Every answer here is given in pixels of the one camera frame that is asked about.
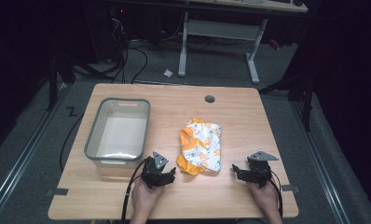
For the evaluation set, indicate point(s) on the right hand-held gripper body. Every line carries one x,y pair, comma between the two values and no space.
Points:
257,171

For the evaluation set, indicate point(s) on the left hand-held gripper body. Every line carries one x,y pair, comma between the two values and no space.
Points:
154,172

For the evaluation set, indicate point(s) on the orange white printed cloth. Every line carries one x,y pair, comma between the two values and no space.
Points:
200,146

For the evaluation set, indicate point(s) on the white bin with grey rim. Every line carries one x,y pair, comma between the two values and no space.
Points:
118,130

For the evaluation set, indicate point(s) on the person's right hand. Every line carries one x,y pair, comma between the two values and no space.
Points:
265,197

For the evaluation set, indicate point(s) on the person's left hand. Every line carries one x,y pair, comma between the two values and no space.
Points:
144,199

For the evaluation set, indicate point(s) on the grey tape strip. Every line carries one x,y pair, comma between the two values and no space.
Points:
60,191
291,188

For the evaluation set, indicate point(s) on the black metal stand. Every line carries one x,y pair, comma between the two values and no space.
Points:
54,77
301,90

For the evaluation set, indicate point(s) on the crumpled white paper scrap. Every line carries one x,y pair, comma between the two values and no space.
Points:
167,73

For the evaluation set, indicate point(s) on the white-legged desk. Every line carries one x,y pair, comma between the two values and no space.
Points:
224,31

